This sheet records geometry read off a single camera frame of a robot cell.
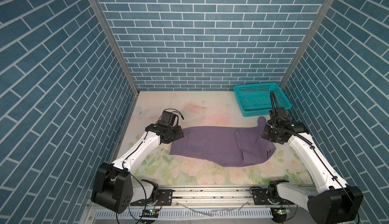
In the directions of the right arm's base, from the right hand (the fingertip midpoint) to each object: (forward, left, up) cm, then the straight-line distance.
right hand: (265, 133), depth 80 cm
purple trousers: (-2, +20, -15) cm, 25 cm away
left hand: (-2, +46, -5) cm, 46 cm away
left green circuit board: (-38, +56, -18) cm, 70 cm away
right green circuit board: (-33, -6, -18) cm, 38 cm away
